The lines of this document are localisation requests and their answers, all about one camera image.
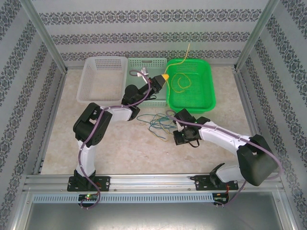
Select aluminium frame post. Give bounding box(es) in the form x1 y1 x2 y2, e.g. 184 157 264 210
11 189 33 230
20 0 69 72
275 191 299 230
234 0 283 71

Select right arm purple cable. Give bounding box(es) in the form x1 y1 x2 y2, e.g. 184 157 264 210
165 110 283 209

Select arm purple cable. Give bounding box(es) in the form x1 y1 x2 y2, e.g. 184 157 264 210
78 69 153 210
165 110 283 209

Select bright green perforated basket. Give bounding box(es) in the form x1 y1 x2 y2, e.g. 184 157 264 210
165 58 217 114

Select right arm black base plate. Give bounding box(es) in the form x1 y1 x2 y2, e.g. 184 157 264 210
194 174 240 192

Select thin aluminium rail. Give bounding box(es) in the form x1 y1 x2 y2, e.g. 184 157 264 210
210 63 237 69

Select dark green wires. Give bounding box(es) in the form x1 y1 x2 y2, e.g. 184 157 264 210
148 115 175 130

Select slotted aluminium frame rail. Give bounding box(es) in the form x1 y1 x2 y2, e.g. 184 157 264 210
232 67 274 173
32 69 69 175

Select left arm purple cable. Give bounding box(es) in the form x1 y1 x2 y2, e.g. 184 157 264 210
78 69 153 210

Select slotted grey cable duct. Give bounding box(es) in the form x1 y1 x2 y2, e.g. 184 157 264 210
31 193 214 204

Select pale green perforated basket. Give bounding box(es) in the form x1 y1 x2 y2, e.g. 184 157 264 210
123 57 168 108

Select grey sheet metal panel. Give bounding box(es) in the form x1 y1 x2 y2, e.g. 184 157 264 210
14 191 295 230

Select wide aluminium mounting rail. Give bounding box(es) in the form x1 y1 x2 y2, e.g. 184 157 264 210
23 172 283 194

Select blue cable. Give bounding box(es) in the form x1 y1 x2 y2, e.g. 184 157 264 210
148 119 166 141

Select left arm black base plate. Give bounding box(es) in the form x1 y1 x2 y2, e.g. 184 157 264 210
67 176 111 192

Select white perforated plastic basket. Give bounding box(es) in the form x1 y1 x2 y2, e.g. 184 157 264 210
76 57 128 104

